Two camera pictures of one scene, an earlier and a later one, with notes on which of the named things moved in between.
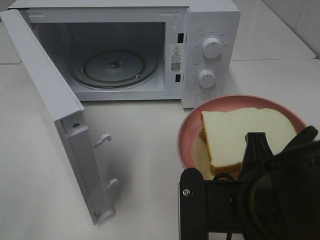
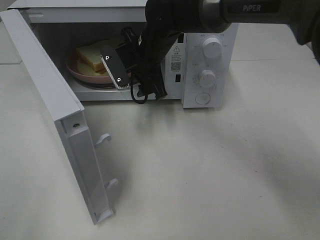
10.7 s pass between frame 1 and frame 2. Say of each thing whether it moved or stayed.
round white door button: stayed
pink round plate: moved
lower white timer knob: stayed
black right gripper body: moved
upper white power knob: stayed
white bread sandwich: moved
